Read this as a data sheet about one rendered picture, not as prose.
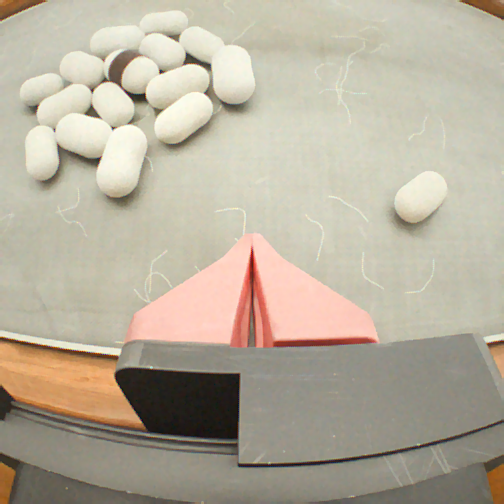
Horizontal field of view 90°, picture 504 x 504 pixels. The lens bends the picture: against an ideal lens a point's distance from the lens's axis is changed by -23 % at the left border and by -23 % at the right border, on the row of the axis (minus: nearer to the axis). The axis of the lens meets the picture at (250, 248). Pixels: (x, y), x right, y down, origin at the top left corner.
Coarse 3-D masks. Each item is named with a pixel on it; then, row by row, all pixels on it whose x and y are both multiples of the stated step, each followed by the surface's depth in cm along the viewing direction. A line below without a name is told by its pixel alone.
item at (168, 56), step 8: (144, 40) 15; (152, 40) 15; (160, 40) 15; (168, 40) 15; (144, 48) 15; (152, 48) 15; (160, 48) 15; (168, 48) 15; (176, 48) 15; (152, 56) 15; (160, 56) 15; (168, 56) 15; (176, 56) 15; (184, 56) 16; (160, 64) 15; (168, 64) 15; (176, 64) 16
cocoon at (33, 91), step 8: (32, 80) 15; (40, 80) 15; (48, 80) 15; (56, 80) 15; (24, 88) 15; (32, 88) 15; (40, 88) 15; (48, 88) 15; (56, 88) 15; (24, 96) 15; (32, 96) 15; (40, 96) 15; (48, 96) 15; (32, 104) 16
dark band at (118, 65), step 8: (120, 56) 14; (128, 56) 14; (136, 56) 14; (112, 64) 14; (120, 64) 14; (128, 64) 14; (112, 72) 15; (120, 72) 14; (112, 80) 15; (120, 80) 15
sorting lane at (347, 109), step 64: (64, 0) 20; (128, 0) 19; (192, 0) 18; (256, 0) 18; (320, 0) 18; (384, 0) 19; (448, 0) 20; (0, 64) 18; (192, 64) 17; (256, 64) 17; (320, 64) 17; (384, 64) 17; (448, 64) 17; (0, 128) 16; (256, 128) 16; (320, 128) 16; (384, 128) 16; (448, 128) 16; (0, 192) 15; (64, 192) 15; (192, 192) 15; (256, 192) 15; (320, 192) 15; (384, 192) 15; (448, 192) 15; (0, 256) 14; (64, 256) 14; (128, 256) 14; (192, 256) 14; (320, 256) 14; (384, 256) 14; (448, 256) 14; (0, 320) 13; (64, 320) 13; (128, 320) 13; (384, 320) 13; (448, 320) 13
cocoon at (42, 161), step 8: (40, 128) 14; (48, 128) 14; (32, 136) 14; (40, 136) 14; (48, 136) 14; (32, 144) 14; (40, 144) 14; (48, 144) 14; (56, 144) 15; (32, 152) 13; (40, 152) 13; (48, 152) 14; (56, 152) 14; (32, 160) 13; (40, 160) 13; (48, 160) 14; (56, 160) 14; (32, 168) 13; (40, 168) 14; (48, 168) 14; (56, 168) 15; (32, 176) 14; (40, 176) 14; (48, 176) 14
